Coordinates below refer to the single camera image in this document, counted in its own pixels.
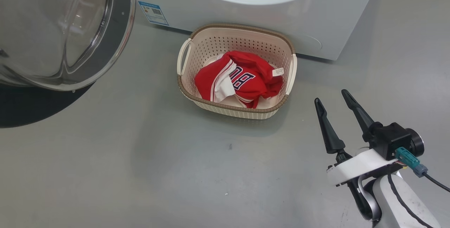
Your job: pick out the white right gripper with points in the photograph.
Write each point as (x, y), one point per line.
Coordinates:
(362, 166)

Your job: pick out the red jersey with navy letters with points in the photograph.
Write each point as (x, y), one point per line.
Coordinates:
(211, 80)

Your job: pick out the black round washer door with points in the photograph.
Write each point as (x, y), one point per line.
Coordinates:
(35, 110)

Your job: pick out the white front-load washing machine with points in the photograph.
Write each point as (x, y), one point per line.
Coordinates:
(316, 17)

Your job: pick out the cream perforated laundry basket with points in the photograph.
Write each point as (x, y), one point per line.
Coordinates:
(218, 43)

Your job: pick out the blue energy label sticker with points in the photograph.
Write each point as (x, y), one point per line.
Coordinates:
(153, 12)

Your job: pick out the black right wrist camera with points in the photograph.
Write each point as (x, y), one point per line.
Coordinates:
(390, 140)

